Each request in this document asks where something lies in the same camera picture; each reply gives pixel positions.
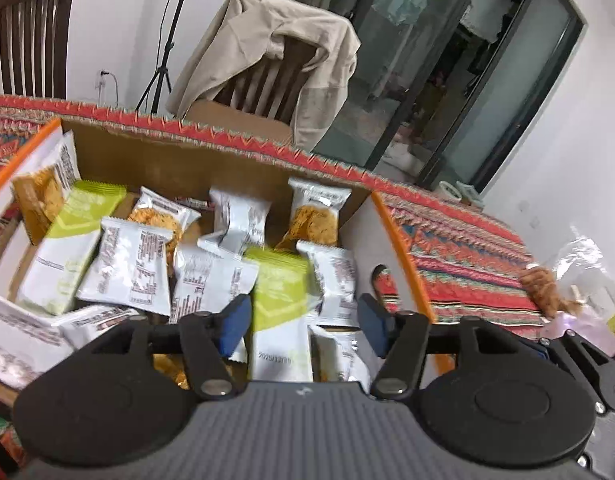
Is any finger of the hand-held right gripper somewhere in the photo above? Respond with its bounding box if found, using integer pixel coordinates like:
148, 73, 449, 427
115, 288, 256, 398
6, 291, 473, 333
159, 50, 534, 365
522, 331, 615, 403

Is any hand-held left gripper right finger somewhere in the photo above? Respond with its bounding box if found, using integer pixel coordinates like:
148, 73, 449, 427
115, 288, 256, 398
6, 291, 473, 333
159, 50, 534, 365
358, 294, 539, 402

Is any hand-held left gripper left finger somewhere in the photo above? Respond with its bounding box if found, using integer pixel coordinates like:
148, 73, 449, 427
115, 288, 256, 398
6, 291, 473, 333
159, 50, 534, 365
70, 294, 252, 402

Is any pink snack packet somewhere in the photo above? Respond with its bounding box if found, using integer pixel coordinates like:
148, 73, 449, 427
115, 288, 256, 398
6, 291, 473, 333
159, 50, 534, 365
542, 310, 615, 356

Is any green white snack packet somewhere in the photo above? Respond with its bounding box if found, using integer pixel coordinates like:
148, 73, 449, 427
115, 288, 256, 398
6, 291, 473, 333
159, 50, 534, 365
243, 246, 322, 383
20, 180, 128, 317

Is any heap of white packets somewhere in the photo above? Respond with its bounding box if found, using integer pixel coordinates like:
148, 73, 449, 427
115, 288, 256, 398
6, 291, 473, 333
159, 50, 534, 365
0, 186, 373, 392

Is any gold window snack packet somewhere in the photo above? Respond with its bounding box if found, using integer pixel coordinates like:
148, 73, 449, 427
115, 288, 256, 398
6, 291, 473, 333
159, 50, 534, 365
11, 131, 82, 245
274, 177, 353, 250

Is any orange cardboard box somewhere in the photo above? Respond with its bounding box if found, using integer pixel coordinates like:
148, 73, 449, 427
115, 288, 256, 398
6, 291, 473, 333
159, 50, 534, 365
0, 117, 438, 411

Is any clear bag of brown snacks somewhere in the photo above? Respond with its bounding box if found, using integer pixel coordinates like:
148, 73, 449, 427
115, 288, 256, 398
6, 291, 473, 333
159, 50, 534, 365
519, 239, 615, 341

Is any patterned red tablecloth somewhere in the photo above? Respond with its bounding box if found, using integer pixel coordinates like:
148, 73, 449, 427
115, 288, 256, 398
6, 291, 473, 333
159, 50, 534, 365
0, 94, 553, 480

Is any white green object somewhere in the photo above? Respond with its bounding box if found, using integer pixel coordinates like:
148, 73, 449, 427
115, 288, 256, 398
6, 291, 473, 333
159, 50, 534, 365
434, 180, 487, 209

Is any wooden chair under jacket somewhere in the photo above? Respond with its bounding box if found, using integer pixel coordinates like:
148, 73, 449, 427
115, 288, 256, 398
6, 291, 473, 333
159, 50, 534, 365
187, 35, 314, 147

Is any glass sliding door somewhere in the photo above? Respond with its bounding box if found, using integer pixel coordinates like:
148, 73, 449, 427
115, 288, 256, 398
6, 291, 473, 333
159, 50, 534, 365
258, 0, 587, 192

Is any chair with beige jacket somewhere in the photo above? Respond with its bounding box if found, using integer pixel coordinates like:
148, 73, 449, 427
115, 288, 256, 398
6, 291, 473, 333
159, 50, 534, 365
166, 0, 362, 154

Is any black tripod stand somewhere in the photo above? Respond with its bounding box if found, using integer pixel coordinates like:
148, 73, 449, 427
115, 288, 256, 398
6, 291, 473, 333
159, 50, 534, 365
134, 0, 199, 114

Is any dark wooden chair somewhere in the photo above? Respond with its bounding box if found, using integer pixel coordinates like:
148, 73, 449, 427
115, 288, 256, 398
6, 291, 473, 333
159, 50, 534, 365
0, 0, 79, 99

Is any white wall cable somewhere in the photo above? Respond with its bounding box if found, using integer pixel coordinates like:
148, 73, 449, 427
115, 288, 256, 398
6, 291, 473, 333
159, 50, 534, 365
96, 69, 120, 104

